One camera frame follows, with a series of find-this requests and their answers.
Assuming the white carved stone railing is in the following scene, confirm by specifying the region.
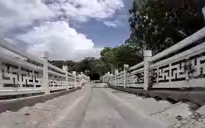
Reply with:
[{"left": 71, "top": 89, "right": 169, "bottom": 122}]
[
  {"left": 0, "top": 32, "right": 91, "bottom": 98},
  {"left": 100, "top": 3, "right": 205, "bottom": 93}
]

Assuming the wood of green trees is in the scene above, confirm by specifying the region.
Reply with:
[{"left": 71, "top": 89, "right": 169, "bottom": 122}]
[{"left": 49, "top": 44, "right": 144, "bottom": 81}]

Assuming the grey stone bridge path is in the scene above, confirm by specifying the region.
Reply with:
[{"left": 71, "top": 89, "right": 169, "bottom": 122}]
[{"left": 0, "top": 81, "right": 205, "bottom": 128}]

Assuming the large dark green tree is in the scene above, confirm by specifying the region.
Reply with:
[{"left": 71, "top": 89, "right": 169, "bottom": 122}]
[{"left": 124, "top": 0, "right": 205, "bottom": 57}]

